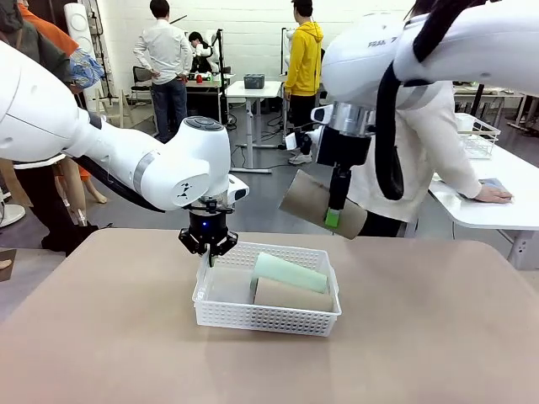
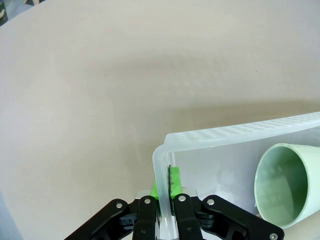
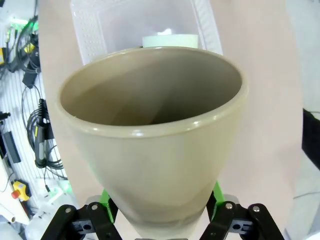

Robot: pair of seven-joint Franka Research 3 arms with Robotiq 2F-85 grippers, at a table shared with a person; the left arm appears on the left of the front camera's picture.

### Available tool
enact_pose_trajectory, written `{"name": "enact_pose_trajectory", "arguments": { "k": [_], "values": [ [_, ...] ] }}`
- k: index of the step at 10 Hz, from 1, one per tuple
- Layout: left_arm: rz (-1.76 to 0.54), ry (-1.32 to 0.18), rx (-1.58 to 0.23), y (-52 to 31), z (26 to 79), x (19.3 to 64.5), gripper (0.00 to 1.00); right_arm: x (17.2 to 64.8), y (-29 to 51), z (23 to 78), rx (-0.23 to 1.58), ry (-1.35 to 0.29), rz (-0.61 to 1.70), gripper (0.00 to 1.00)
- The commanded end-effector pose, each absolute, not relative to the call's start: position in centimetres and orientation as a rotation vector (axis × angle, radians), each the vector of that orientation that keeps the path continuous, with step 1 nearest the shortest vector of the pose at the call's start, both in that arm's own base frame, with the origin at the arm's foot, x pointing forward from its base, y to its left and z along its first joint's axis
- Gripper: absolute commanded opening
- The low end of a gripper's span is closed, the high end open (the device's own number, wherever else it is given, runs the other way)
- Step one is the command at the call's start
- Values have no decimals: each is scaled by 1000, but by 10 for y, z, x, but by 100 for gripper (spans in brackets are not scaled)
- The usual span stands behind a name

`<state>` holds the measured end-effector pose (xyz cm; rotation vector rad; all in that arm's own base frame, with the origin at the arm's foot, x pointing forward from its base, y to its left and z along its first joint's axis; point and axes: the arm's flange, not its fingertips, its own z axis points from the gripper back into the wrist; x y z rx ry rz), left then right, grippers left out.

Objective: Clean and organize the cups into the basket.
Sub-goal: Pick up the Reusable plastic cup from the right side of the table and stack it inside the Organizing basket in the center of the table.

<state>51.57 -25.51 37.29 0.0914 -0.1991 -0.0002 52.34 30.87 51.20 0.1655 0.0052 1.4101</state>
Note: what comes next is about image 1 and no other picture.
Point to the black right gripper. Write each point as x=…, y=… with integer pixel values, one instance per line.
x=343, y=149

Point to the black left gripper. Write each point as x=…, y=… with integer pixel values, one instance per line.
x=208, y=225

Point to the green towel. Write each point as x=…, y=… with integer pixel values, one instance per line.
x=290, y=273

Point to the white perforated plastic basket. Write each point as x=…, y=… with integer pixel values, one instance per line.
x=261, y=322

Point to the brown towel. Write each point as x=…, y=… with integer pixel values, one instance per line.
x=295, y=296

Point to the blue grey towel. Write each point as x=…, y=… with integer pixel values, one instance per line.
x=494, y=183

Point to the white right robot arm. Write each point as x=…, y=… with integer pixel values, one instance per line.
x=362, y=54

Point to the person's right forearm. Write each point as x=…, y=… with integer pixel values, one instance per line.
x=467, y=181

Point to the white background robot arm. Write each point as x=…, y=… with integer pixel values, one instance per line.
x=215, y=54

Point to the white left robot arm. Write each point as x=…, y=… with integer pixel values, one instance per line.
x=42, y=113

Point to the person's right hand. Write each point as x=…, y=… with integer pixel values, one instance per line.
x=497, y=195

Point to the person in white sweater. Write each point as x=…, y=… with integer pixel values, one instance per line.
x=425, y=139

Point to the small white standing desk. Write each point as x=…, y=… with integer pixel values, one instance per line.
x=252, y=92

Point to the person in yellow hoodie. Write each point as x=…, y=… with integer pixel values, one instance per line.
x=305, y=59

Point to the dark grey storage bin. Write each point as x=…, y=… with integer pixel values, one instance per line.
x=254, y=82

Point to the white rounded table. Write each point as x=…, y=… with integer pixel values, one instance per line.
x=484, y=214

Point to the wooden background desk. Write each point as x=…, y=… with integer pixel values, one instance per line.
x=206, y=86

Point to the white wooden step stand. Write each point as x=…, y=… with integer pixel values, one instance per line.
x=123, y=105

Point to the small red cup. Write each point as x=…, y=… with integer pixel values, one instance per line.
x=198, y=78

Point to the black mesh chair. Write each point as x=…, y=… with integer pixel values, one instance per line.
x=141, y=73

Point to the grey long background desk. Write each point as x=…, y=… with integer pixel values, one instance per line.
x=497, y=93

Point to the seated person in black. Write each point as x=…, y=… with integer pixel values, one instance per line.
x=200, y=48

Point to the person in white shirt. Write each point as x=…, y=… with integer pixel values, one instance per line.
x=164, y=50

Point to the white round stand base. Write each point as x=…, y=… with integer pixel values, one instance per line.
x=12, y=214

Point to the person in dark vest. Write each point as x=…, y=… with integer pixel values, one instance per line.
x=38, y=46

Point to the mannequin in orange clothes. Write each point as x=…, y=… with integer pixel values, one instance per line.
x=50, y=33

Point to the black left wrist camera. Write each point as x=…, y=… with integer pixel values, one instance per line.
x=210, y=205

